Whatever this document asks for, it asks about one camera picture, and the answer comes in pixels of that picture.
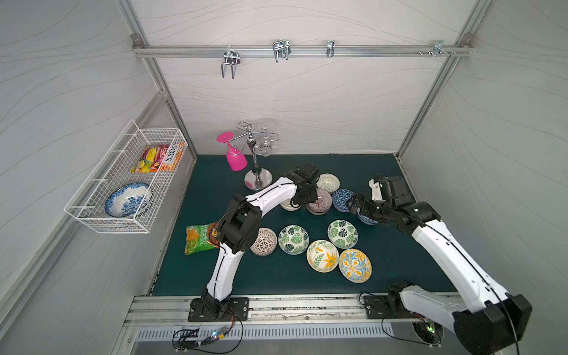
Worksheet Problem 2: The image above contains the pink striped bowl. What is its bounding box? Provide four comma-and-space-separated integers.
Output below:
307, 189, 332, 211
307, 206, 329, 215

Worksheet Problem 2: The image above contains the cream bowl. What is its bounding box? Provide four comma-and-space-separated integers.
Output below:
280, 199, 301, 212

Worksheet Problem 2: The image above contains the blue patterned bowl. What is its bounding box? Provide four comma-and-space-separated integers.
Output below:
332, 189, 354, 213

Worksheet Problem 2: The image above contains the green leaf bowl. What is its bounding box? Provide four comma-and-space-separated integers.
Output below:
327, 220, 359, 249
278, 225, 310, 255

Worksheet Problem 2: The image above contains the white lattice bowl front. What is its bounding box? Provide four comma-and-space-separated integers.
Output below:
250, 228, 278, 257

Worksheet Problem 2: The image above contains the white lattice bowl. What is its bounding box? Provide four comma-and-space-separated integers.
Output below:
250, 228, 278, 257
317, 173, 340, 195

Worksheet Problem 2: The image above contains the blue white bowl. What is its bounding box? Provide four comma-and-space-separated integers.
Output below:
357, 214, 379, 226
104, 182, 152, 218

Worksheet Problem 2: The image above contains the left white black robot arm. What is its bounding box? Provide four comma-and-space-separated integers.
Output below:
201, 164, 319, 319

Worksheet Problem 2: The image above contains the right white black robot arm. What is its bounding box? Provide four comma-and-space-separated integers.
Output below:
346, 194, 533, 354

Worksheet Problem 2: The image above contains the white lattice bowl back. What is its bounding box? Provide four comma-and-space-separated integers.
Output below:
317, 173, 340, 195

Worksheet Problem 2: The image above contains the dark green table mat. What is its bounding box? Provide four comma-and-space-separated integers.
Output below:
153, 155, 454, 296

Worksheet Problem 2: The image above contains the clear wine glass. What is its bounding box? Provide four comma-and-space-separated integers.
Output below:
260, 123, 280, 158

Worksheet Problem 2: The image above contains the blue yellow floral bowl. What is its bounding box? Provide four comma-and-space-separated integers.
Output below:
339, 248, 372, 283

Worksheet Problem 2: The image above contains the chrome glass holder stand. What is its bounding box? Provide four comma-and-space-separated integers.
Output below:
236, 121, 272, 192

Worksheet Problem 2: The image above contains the pink plastic wine glass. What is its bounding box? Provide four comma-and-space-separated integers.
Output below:
217, 132, 248, 172

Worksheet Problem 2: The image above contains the yellow leaf patterned bowl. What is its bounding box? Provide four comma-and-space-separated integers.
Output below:
306, 240, 340, 273

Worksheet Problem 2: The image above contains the green snack bag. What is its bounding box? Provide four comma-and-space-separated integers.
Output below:
184, 223, 220, 255

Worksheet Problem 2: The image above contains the metal double hook middle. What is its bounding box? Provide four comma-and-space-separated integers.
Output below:
272, 40, 291, 63

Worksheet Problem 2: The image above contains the metal double hook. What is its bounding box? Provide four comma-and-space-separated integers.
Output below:
220, 49, 241, 79
272, 40, 291, 63

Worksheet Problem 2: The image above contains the small metal hook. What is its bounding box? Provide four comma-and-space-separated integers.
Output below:
326, 40, 335, 59

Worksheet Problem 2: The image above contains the metal double hook left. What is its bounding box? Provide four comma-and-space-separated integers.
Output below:
220, 49, 241, 79

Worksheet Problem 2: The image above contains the colourful snack packet in basket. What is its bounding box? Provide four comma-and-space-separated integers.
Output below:
130, 142, 185, 173

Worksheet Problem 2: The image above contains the metal hook right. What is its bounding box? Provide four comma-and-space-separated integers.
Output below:
417, 40, 457, 59

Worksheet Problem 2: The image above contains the blue white bowl in basket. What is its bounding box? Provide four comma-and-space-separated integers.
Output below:
104, 182, 152, 218

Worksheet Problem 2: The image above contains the aluminium top crossbar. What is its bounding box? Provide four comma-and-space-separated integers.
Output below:
133, 44, 474, 59

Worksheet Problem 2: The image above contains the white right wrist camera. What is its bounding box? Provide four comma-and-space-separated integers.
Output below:
368, 175, 413, 209

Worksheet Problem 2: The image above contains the right black cable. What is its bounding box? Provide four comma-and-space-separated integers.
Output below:
358, 290, 442, 347

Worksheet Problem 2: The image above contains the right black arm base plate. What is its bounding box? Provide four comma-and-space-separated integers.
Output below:
360, 294, 416, 320

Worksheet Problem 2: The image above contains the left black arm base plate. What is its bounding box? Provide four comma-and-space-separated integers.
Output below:
187, 297, 249, 322

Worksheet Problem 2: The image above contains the white wire wall basket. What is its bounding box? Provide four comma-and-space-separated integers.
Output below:
64, 121, 187, 234

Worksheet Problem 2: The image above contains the left black cable with board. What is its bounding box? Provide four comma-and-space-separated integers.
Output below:
172, 308, 245, 354

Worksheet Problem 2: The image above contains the aluminium front mounting rail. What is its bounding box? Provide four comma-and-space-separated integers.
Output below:
123, 291, 471, 328

